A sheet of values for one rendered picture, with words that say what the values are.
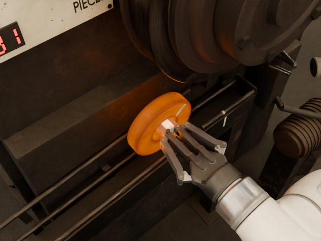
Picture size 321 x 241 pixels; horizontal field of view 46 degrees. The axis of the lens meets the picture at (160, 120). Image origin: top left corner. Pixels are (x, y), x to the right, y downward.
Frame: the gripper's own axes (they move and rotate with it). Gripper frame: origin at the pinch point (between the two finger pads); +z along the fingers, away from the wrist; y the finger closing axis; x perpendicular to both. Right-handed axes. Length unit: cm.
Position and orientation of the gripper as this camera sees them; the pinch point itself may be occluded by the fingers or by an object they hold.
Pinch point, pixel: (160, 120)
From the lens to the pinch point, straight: 78.4
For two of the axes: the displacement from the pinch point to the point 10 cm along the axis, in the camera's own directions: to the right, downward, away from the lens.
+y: 7.7, -5.2, 3.8
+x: 0.3, -5.6, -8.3
